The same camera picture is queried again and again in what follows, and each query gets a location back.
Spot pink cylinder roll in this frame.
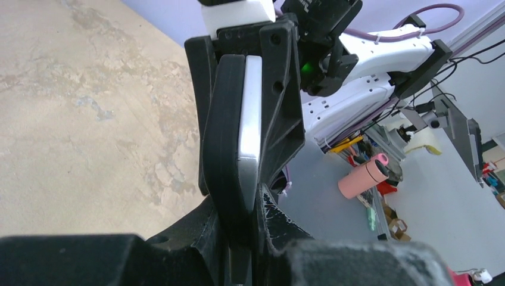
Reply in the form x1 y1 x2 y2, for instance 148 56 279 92
338 153 389 199

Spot silver-edged smartphone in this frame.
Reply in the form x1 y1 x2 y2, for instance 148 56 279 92
237 55 262 215

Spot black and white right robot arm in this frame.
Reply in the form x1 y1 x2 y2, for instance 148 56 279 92
184 1 451 198

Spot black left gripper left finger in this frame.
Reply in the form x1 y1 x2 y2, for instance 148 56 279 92
1 197 229 285

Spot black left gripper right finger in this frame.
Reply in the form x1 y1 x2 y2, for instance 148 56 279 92
254 184 454 285

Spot black phone case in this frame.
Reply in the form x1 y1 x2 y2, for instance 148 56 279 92
201 54 253 284

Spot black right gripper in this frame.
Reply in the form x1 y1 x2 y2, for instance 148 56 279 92
214 1 363 184

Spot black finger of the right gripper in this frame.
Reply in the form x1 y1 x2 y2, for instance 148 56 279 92
184 36 217 196

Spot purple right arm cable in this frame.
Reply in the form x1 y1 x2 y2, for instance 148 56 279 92
276 3 466 43

